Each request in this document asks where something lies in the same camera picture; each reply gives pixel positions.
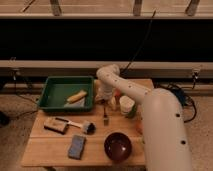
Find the green toy vegetable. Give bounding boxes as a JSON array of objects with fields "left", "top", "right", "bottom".
[{"left": 127, "top": 104, "right": 137, "bottom": 119}]

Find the green plastic tray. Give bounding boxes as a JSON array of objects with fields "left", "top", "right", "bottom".
[{"left": 38, "top": 76, "right": 94, "bottom": 112}]

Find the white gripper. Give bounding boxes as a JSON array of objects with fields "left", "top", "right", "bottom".
[{"left": 95, "top": 80, "right": 117, "bottom": 110}]

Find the black cable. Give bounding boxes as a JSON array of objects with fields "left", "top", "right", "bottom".
[{"left": 119, "top": 10, "right": 157, "bottom": 76}]

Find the wooden table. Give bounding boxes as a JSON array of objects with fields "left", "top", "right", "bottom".
[{"left": 21, "top": 78, "right": 155, "bottom": 168}]

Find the orange bowl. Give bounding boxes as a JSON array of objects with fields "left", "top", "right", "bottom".
[{"left": 115, "top": 89, "right": 121, "bottom": 98}]

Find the white paper cup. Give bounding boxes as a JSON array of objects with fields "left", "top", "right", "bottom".
[{"left": 119, "top": 96, "right": 135, "bottom": 116}]

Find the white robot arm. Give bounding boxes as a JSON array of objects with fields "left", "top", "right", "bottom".
[{"left": 96, "top": 64, "right": 193, "bottom": 171}]

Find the brown wooden block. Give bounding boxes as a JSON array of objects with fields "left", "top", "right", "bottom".
[{"left": 44, "top": 118, "right": 68, "bottom": 134}]

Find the blue sponge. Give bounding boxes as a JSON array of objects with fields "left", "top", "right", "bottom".
[{"left": 68, "top": 135, "right": 86, "bottom": 160}]

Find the light blue cloth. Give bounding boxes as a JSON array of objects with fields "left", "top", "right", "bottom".
[{"left": 64, "top": 98, "right": 85, "bottom": 107}]

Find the dark maroon bowl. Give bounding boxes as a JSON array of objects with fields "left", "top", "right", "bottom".
[{"left": 104, "top": 132, "right": 132, "bottom": 163}]

